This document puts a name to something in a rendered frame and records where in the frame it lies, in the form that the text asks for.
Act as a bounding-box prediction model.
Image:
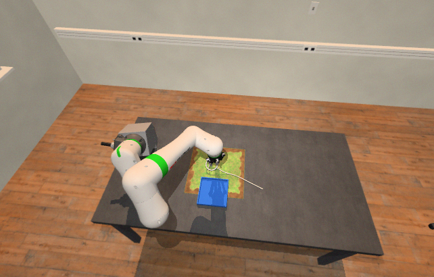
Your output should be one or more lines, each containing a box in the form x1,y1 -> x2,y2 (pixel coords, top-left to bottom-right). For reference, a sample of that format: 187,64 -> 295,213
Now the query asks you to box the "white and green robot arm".
101,126 -> 223,228

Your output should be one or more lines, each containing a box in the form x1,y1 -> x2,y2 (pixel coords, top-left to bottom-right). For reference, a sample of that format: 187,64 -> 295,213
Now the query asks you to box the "blue tray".
197,177 -> 228,208

